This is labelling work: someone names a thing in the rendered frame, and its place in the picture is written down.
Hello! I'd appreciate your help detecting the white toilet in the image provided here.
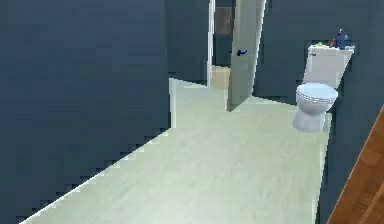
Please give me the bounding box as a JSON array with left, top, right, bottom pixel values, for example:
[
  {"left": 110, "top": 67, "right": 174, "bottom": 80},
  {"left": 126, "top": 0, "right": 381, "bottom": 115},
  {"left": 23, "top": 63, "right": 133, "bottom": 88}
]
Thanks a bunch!
[{"left": 291, "top": 44, "right": 356, "bottom": 133}]

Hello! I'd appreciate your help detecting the blue spray bottle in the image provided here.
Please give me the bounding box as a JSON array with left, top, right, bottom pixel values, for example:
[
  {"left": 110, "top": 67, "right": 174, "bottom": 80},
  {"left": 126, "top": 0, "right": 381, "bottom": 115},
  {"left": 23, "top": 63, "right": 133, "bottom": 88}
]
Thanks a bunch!
[{"left": 334, "top": 28, "right": 350, "bottom": 49}]

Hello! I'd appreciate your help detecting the brown wooden cupboard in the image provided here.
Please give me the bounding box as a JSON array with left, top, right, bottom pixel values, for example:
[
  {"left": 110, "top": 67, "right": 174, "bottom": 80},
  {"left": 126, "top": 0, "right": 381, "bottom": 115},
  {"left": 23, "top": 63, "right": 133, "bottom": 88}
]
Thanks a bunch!
[{"left": 324, "top": 103, "right": 384, "bottom": 224}]

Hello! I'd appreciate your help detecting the brown framed picture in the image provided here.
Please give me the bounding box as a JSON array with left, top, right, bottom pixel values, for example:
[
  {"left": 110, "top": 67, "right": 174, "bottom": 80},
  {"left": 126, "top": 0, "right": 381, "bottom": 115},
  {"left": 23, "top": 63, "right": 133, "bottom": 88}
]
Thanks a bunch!
[{"left": 214, "top": 7, "right": 234, "bottom": 35}]

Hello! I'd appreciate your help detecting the grey room door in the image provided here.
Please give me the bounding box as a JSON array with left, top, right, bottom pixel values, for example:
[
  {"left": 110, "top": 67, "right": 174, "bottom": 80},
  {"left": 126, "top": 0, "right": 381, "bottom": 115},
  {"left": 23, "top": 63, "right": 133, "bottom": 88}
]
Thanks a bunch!
[{"left": 226, "top": 0, "right": 267, "bottom": 112}]

